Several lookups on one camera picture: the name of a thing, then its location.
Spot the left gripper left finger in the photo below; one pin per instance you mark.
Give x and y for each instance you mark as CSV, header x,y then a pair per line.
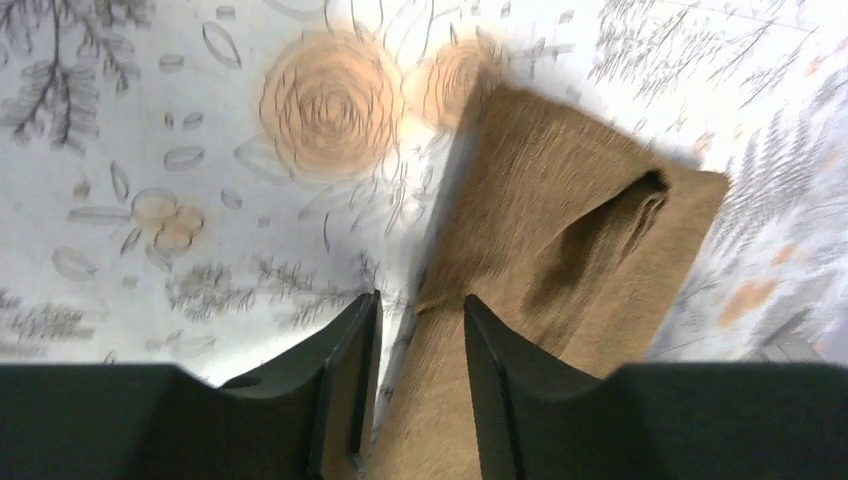
x,y
306,414

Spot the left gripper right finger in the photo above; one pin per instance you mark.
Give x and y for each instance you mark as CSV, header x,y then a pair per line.
x,y
537,417

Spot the floral tablecloth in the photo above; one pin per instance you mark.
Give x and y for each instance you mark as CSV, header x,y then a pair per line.
x,y
207,183

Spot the brown cloth napkin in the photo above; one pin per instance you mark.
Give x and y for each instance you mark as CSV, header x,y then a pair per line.
x,y
576,236

